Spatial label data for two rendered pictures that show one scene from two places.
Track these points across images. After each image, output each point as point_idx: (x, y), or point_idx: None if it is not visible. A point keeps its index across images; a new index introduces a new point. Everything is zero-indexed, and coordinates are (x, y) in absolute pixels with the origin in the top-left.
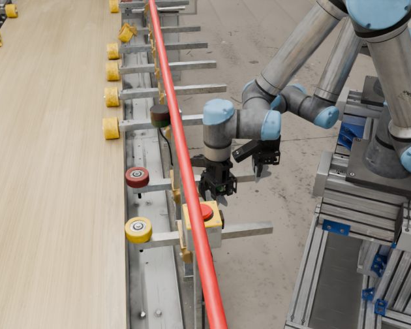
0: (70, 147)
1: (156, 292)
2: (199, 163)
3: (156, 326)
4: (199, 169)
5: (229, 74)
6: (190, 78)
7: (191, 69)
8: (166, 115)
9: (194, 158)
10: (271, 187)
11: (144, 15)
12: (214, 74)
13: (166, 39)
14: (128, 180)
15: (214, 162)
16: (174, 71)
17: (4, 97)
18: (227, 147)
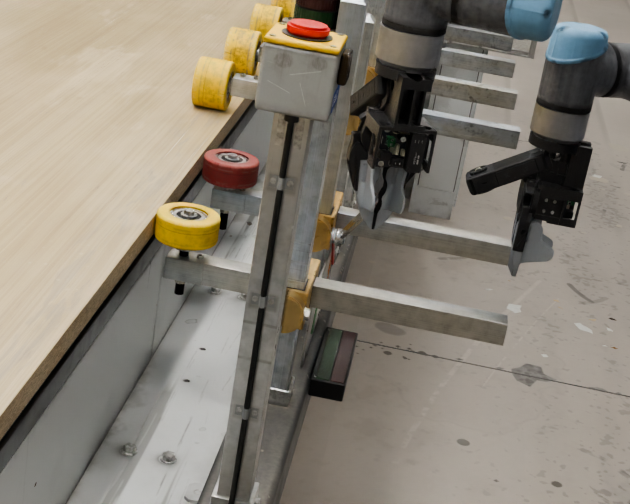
0: (109, 96)
1: (181, 428)
2: (366, 92)
3: (152, 476)
4: (421, 397)
5: (585, 241)
6: (478, 221)
7: (450, 66)
8: (328, 0)
9: (358, 90)
10: (600, 487)
11: None
12: (543, 230)
13: (439, 102)
14: (208, 162)
15: (393, 70)
16: (440, 190)
17: (13, 11)
18: (428, 35)
